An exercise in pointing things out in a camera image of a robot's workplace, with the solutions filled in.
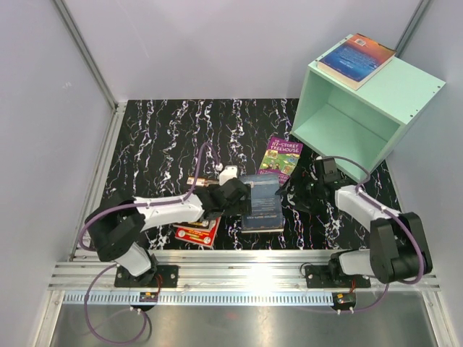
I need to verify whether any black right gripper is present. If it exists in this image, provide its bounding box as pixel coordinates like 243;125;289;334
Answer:
275;166;323;214

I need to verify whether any purple Treehouse book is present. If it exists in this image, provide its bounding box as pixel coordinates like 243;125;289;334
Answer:
258;137;303;186

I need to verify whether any dark blue hardcover book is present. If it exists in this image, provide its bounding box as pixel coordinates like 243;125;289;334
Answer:
239;173;284;234

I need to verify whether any black paperback book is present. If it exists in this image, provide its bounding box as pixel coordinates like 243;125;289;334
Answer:
187;176;219;187

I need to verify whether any blue orange paperback book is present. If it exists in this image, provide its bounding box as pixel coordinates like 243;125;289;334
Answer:
317;33;396;90

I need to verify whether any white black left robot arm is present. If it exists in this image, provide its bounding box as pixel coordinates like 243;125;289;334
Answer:
83;178;252;287

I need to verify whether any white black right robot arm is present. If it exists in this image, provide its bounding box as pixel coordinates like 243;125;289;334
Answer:
276;155;433;287

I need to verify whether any red book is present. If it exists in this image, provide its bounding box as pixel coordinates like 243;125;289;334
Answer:
173;217;221;249

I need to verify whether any mint green open cabinet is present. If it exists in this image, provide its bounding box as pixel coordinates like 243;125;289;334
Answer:
292;57;445;182

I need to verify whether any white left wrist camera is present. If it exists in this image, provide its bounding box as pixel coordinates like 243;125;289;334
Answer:
216;163;239;185

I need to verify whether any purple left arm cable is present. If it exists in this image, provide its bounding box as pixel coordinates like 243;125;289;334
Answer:
77;141;225;343

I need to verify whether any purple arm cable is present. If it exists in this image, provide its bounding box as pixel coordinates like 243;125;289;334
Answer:
318;155;424;315
77;141;225;343

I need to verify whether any aluminium rail frame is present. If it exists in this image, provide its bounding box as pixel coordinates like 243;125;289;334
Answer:
46;249;441;291

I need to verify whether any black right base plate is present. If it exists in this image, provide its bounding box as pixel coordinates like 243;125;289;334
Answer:
300;263;371;289

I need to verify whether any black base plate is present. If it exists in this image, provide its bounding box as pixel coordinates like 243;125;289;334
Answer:
300;263;371;289
114;265;179;288

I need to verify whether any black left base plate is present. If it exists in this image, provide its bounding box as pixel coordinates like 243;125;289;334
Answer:
114;265;179;288

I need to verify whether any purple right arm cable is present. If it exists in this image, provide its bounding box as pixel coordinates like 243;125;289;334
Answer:
318;155;424;315

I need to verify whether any slotted cable duct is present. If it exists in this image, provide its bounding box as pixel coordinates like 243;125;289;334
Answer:
64;291;355;307

